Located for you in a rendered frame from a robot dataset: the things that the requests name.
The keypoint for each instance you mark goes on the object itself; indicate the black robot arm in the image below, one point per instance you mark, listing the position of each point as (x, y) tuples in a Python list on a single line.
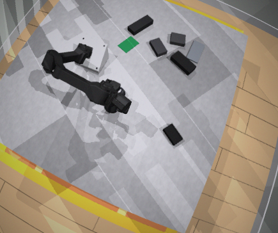
[(95, 91)]

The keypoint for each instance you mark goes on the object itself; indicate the dark grey switch panel with green rocker switches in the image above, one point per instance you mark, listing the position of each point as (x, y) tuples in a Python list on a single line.
[(114, 108)]

